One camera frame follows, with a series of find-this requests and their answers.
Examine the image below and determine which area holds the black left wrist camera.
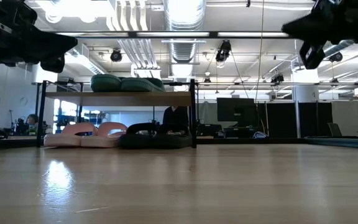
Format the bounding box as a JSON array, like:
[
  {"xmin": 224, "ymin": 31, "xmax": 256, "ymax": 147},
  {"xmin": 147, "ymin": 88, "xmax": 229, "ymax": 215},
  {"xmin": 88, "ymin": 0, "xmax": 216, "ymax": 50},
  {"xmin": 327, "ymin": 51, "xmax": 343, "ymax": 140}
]
[{"xmin": 40, "ymin": 55, "xmax": 65, "ymax": 74}]

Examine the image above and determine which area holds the black aluminium table frame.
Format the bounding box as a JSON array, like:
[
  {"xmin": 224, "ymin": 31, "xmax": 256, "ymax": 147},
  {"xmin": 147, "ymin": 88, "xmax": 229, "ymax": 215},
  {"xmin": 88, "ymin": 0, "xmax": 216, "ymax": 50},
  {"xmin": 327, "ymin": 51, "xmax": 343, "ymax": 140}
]
[{"xmin": 0, "ymin": 136, "xmax": 358, "ymax": 152}]

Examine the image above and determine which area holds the black partition panel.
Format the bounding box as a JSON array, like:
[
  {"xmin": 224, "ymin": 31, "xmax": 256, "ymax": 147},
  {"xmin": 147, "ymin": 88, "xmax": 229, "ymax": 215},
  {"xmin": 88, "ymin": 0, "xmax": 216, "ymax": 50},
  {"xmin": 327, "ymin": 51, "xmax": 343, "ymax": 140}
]
[
  {"xmin": 298, "ymin": 101, "xmax": 334, "ymax": 138},
  {"xmin": 265, "ymin": 101, "xmax": 296, "ymax": 138}
]

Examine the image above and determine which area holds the grey office chair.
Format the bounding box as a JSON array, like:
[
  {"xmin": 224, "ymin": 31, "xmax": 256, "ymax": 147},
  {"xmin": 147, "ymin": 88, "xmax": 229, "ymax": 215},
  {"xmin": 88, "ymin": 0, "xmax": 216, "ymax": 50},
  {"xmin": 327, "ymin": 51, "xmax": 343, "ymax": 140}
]
[{"xmin": 327, "ymin": 122, "xmax": 358, "ymax": 139}]

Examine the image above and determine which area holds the black computer monitor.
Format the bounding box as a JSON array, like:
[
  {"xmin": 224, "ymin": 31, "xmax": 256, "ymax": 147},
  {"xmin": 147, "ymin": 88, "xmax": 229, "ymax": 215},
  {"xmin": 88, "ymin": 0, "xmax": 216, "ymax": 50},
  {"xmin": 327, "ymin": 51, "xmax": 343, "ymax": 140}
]
[{"xmin": 216, "ymin": 97, "xmax": 259, "ymax": 128}]

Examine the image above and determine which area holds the silver ceiling air duct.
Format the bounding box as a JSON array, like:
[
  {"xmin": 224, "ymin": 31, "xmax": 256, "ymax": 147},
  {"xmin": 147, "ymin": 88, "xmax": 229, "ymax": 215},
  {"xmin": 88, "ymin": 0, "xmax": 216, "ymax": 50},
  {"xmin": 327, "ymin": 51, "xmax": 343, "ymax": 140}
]
[{"xmin": 163, "ymin": 0, "xmax": 207, "ymax": 63}]

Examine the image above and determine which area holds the green rubber slide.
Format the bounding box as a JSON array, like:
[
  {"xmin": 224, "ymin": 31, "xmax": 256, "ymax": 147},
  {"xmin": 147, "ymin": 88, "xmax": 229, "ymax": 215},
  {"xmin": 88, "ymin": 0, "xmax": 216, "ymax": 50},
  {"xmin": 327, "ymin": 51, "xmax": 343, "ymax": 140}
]
[
  {"xmin": 119, "ymin": 77, "xmax": 167, "ymax": 93},
  {"xmin": 89, "ymin": 73, "xmax": 122, "ymax": 93}
]

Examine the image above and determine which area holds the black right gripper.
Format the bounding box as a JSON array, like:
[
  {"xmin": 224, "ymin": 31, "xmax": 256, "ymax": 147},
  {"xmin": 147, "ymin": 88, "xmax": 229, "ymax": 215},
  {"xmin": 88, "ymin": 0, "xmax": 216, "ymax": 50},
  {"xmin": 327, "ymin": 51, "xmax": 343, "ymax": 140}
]
[{"xmin": 281, "ymin": 0, "xmax": 358, "ymax": 45}]

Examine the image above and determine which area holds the black overhead crossbar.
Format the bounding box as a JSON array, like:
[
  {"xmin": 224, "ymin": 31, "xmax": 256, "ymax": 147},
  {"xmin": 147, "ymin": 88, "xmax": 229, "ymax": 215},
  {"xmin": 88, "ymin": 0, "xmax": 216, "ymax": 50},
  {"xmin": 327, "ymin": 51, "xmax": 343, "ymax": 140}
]
[{"xmin": 56, "ymin": 30, "xmax": 295, "ymax": 39}]

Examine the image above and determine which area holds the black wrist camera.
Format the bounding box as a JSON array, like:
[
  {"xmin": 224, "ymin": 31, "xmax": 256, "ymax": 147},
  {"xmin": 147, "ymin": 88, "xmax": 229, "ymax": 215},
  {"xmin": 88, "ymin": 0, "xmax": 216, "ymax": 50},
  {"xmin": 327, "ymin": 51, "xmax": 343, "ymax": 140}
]
[
  {"xmin": 40, "ymin": 55, "xmax": 65, "ymax": 74},
  {"xmin": 299, "ymin": 41, "xmax": 326, "ymax": 70}
]

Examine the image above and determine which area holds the wooden shelf with black frame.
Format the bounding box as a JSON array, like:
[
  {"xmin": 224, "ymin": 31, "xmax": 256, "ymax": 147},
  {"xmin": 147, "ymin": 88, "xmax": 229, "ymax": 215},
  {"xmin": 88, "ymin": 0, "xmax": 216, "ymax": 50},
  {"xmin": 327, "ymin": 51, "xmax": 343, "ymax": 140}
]
[{"xmin": 35, "ymin": 78, "xmax": 198, "ymax": 149}]

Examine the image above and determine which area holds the white rectangular ceiling duct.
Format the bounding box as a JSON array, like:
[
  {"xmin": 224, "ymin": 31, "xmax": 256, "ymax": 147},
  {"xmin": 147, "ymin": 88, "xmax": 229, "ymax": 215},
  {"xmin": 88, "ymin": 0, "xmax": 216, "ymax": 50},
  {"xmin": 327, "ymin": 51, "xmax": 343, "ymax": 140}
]
[{"xmin": 63, "ymin": 43, "xmax": 109, "ymax": 78}]

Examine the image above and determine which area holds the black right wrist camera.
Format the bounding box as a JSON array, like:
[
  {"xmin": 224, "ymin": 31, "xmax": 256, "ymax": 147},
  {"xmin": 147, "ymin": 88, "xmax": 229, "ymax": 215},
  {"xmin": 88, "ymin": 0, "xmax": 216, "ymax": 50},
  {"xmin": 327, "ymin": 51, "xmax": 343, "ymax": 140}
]
[{"xmin": 299, "ymin": 41, "xmax": 326, "ymax": 70}]

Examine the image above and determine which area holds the white round column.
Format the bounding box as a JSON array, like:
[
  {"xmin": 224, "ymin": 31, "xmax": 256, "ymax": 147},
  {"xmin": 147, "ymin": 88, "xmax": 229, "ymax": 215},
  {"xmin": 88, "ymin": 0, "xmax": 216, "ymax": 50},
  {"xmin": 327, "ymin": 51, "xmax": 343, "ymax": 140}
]
[{"xmin": 292, "ymin": 85, "xmax": 319, "ymax": 103}]

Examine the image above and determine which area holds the person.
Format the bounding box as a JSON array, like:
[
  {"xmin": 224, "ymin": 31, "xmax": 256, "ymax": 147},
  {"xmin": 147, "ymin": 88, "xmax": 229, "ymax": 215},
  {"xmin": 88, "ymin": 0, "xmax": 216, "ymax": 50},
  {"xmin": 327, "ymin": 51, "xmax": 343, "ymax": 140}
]
[
  {"xmin": 162, "ymin": 105, "xmax": 190, "ymax": 131},
  {"xmin": 25, "ymin": 113, "xmax": 40, "ymax": 135}
]

